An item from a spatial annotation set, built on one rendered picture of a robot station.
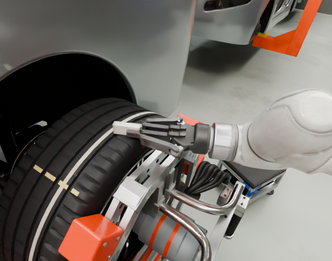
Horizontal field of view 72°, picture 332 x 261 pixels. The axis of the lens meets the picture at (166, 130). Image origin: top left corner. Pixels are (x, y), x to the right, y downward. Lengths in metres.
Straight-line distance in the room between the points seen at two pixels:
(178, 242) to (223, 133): 0.35
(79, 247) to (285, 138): 0.41
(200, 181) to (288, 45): 3.51
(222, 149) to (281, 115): 0.19
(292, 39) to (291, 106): 3.66
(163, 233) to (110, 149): 0.31
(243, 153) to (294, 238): 1.58
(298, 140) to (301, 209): 1.90
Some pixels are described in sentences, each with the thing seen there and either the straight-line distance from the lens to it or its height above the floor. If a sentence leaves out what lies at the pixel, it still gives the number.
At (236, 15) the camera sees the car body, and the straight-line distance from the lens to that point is 2.96.
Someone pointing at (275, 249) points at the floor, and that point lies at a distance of 1.96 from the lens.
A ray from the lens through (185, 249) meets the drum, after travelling 0.73.
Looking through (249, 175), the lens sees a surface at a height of 0.34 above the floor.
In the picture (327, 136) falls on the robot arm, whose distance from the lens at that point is 0.39.
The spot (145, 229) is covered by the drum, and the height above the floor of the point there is 0.89.
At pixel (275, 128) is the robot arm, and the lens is 0.40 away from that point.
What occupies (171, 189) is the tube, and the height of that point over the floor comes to 1.02.
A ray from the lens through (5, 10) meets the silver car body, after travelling 0.61.
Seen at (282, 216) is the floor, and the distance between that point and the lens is 2.14.
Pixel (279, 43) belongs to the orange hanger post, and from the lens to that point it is 4.07.
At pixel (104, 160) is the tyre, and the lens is 0.55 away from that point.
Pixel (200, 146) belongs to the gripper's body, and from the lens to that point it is 0.53.
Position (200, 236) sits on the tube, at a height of 1.01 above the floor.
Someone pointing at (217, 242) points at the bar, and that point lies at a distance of 0.67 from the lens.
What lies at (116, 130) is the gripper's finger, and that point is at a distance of 0.58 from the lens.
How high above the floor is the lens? 1.55
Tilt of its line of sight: 37 degrees down
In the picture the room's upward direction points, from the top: 7 degrees clockwise
